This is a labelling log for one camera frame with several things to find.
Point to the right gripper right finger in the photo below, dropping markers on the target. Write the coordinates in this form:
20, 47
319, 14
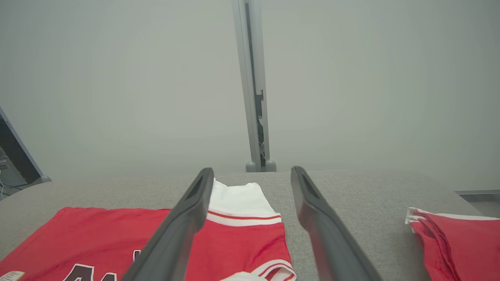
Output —
328, 238

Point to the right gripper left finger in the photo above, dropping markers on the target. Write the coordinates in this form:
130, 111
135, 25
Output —
175, 234

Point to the red and white jersey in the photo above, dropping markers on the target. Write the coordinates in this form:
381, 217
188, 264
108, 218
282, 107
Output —
97, 238

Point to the red shorts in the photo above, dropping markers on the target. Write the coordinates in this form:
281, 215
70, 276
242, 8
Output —
465, 246

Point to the grey cylindrical partition foot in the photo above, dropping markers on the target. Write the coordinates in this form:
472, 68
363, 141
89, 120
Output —
271, 166
250, 167

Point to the black silver computer tower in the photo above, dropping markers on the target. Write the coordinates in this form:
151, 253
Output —
13, 177

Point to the grey partition base rail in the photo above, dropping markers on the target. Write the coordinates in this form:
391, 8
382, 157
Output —
480, 192

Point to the grey partition joint post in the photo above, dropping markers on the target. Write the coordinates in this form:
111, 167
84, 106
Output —
246, 78

